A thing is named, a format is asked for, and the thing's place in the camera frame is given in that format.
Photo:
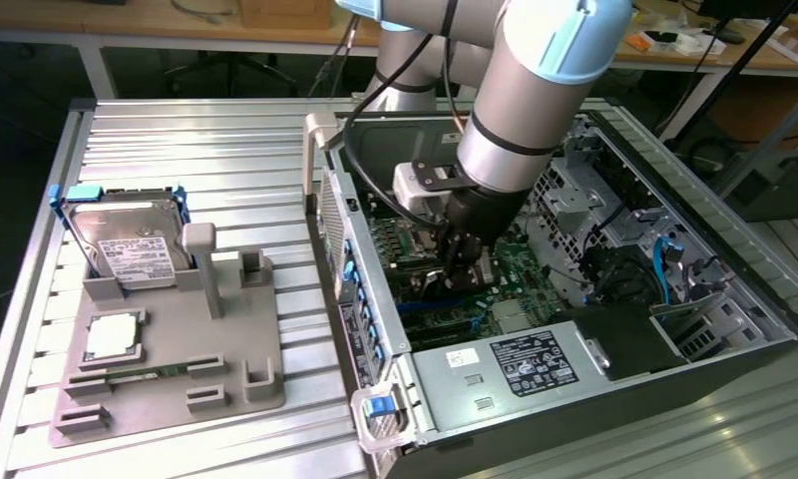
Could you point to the grey power supply unit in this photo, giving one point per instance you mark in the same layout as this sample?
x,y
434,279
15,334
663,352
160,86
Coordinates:
x,y
439,394

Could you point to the hard disk in blue caddy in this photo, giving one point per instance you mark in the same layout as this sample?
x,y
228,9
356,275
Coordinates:
x,y
134,239

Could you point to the black monitor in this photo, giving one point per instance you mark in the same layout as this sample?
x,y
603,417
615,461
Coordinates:
x,y
739,7

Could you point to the grey slotted disk bay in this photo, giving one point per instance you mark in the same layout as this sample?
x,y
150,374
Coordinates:
x,y
699,334

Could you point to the graphics card with black fan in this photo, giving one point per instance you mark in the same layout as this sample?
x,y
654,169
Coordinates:
x,y
456,292

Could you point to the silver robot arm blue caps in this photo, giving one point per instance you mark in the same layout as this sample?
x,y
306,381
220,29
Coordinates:
x,y
519,100

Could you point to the grey parts rack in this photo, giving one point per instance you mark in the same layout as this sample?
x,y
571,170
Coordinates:
x,y
174,349

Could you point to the dark grey floor cabinet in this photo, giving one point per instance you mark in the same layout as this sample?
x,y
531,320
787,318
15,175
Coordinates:
x,y
792,194

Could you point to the black RAM stick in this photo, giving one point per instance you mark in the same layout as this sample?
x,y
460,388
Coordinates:
x,y
412,274

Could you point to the open black PC case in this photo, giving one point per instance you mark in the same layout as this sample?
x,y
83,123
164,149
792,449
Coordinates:
x,y
572,439

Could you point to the clear case latch blue tab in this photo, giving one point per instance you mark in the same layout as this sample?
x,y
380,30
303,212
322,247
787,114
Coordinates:
x,y
379,406

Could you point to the black tripod pole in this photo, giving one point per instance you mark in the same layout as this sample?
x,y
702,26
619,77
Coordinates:
x,y
750,50

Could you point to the grey case latch bracket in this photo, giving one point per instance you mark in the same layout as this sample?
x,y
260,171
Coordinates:
x,y
319,130

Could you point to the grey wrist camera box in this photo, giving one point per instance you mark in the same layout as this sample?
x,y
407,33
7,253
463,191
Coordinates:
x,y
412,189

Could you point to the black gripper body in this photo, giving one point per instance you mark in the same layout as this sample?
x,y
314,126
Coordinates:
x,y
483,214

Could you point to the green motherboard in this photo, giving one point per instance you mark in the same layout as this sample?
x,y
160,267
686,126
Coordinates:
x,y
519,289

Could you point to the green RAM stick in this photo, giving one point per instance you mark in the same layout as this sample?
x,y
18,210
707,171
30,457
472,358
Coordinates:
x,y
150,372

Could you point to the long blue expansion slot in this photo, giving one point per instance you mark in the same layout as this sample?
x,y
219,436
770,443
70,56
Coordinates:
x,y
426,305

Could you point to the perforated metal disk bay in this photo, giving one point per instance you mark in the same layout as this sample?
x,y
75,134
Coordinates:
x,y
572,209

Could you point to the silver CPU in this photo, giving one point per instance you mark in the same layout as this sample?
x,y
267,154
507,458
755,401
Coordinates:
x,y
110,339

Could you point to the silver chipset heat sink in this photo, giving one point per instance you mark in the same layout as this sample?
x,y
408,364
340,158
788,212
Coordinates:
x,y
510,317

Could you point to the wooden desk white frame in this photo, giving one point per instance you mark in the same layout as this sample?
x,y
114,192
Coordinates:
x,y
74,20

